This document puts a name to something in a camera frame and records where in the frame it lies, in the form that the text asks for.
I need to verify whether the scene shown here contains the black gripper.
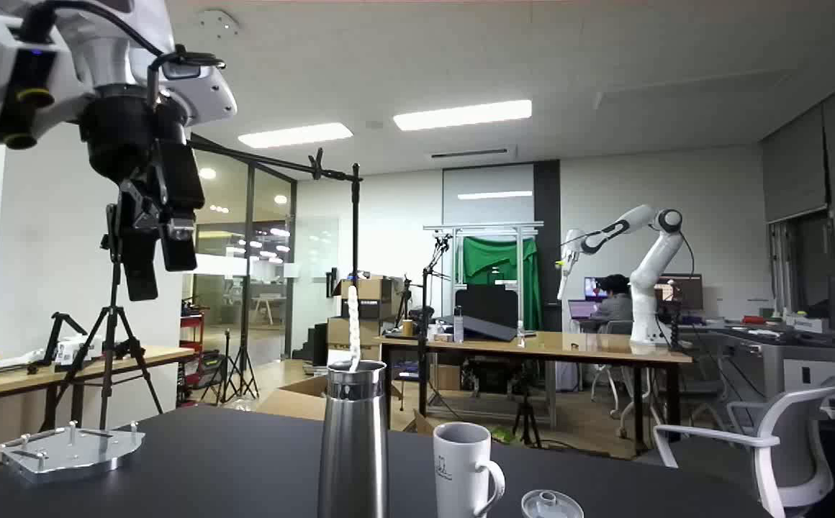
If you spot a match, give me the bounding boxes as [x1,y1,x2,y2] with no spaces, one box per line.
[78,84,208,301]

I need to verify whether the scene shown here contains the round translucent bottle lid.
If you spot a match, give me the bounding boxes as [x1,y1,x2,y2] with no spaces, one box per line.
[517,487,588,518]

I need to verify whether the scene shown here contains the tall black tripod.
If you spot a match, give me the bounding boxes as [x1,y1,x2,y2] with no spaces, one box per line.
[41,204,167,435]

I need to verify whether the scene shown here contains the red tool cart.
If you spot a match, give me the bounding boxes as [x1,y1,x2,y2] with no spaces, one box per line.
[176,304,214,397]

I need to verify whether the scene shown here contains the small black clamp stand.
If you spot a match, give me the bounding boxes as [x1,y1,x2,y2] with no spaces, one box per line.
[26,307,88,376]

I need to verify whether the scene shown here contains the folded black tripod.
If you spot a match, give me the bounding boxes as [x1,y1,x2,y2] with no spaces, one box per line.
[214,324,264,404]

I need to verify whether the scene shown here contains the wooden side bench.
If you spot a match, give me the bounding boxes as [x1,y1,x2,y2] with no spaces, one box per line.
[0,341,201,409]

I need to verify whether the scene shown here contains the black boom pole stand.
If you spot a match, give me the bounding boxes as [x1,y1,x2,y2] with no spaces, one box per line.
[183,131,366,371]

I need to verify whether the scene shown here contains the rectangular ceiling light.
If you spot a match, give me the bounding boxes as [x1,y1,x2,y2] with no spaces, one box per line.
[391,98,535,134]
[237,121,358,151]

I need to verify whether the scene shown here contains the open cardboard box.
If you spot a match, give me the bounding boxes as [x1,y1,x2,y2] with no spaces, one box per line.
[258,374,336,423]

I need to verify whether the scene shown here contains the clear acrylic plate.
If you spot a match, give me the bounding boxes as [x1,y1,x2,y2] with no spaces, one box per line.
[0,419,146,479]

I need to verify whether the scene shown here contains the round white ceiling fixture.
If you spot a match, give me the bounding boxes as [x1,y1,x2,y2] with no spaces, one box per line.
[193,4,244,42]

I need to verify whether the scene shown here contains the ceiling air vent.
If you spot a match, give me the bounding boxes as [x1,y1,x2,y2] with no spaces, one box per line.
[425,141,517,163]

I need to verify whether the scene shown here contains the black computer monitor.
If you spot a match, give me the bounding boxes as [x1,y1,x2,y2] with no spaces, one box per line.
[451,282,520,345]

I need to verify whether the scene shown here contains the green cloth backdrop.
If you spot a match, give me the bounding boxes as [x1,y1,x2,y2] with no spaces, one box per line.
[461,236,540,327]

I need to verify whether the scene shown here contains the white ceramic mug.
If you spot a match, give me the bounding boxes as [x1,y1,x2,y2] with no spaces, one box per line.
[430,419,509,518]

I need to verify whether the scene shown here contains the long wooden table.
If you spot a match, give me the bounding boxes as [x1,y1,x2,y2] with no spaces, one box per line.
[376,327,693,455]

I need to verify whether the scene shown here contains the small black tripod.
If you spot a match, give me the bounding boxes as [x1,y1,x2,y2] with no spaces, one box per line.
[509,381,548,452]

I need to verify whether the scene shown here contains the monitor with purple screen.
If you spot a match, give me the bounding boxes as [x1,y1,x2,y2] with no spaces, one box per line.
[568,295,604,324]

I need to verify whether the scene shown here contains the grey work desk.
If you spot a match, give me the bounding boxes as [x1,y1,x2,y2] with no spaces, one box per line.
[686,318,835,426]

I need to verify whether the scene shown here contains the white office chair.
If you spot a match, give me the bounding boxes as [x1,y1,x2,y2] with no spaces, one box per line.
[650,381,835,518]

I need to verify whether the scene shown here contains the white metal backdrop frame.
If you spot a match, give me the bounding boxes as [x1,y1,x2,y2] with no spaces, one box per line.
[422,217,548,334]

